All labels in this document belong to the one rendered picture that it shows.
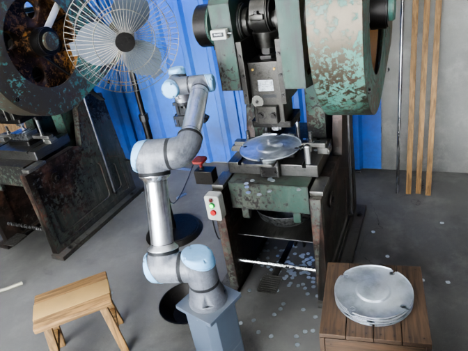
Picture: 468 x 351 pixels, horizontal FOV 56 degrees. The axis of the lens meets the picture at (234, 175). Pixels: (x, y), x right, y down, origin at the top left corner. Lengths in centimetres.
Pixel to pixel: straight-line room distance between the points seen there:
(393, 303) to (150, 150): 104
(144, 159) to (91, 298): 82
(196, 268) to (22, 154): 178
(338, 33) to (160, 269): 102
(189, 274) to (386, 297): 74
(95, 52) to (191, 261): 126
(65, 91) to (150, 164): 135
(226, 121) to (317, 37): 212
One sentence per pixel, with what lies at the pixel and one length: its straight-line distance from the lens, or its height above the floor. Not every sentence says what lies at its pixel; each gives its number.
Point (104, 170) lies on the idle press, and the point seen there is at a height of 33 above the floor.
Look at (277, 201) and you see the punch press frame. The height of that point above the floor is 56.
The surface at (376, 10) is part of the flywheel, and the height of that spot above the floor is 134.
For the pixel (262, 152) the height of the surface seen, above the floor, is 78.
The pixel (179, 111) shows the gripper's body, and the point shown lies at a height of 101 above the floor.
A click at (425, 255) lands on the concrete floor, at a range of 262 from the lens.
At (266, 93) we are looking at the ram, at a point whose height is 103.
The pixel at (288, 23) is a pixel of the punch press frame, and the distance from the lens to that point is 184.
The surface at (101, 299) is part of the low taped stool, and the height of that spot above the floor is 33.
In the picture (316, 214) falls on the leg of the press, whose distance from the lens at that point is 195.
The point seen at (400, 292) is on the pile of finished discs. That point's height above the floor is 39.
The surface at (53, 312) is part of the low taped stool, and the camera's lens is 218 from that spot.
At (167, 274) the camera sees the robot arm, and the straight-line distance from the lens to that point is 164.
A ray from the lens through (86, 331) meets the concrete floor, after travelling 253.
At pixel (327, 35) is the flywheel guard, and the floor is 133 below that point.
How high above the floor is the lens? 163
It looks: 27 degrees down
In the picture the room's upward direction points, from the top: 10 degrees counter-clockwise
